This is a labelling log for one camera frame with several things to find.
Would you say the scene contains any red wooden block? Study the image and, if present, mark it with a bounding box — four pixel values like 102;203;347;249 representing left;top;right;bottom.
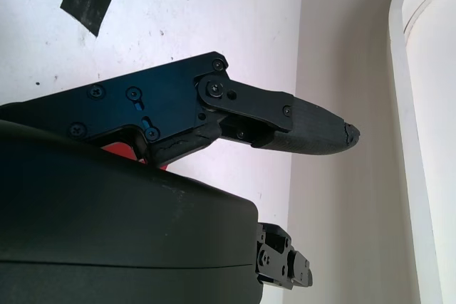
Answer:
100;141;169;170

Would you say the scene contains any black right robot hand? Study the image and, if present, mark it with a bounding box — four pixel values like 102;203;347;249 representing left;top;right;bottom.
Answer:
0;51;361;304

